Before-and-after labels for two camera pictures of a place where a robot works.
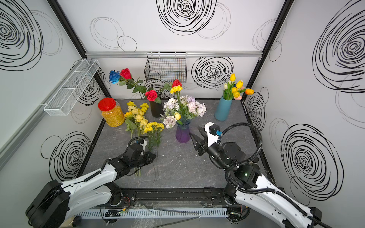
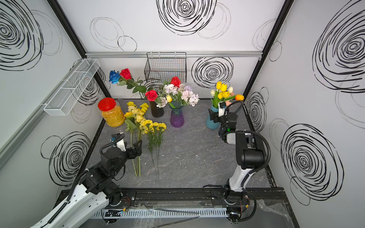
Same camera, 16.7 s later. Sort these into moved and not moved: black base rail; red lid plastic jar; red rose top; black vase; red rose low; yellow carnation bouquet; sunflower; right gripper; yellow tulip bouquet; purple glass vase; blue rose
Moved: purple glass vase; right gripper; yellow carnation bouquet; yellow tulip bouquet
Not moved: sunflower; red rose top; blue rose; black base rail; red lid plastic jar; red rose low; black vase
